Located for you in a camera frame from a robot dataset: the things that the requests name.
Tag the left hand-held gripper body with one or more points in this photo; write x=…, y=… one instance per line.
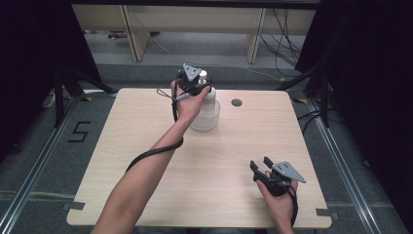
x=190, y=76

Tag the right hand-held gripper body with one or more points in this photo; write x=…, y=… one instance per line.
x=279, y=177

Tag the white plastic bottle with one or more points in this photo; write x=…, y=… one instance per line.
x=209, y=97

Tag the clear plastic bottle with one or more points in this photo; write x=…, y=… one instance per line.
x=205, y=122

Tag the person's left hand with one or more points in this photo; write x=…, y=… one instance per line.
x=188, y=107

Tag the person's right hand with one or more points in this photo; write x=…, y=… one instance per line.
x=279, y=204

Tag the light wooden desk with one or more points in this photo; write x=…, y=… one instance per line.
x=195, y=18

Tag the black tape strip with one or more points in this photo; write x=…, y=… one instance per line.
x=74, y=205
x=326, y=213

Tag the black metal stand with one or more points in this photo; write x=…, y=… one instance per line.
x=319, y=94
x=65, y=91

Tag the dark curtain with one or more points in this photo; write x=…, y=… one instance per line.
x=29, y=58
x=373, y=81

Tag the metal floor rail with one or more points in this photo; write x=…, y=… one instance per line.
x=32, y=172
x=347, y=175

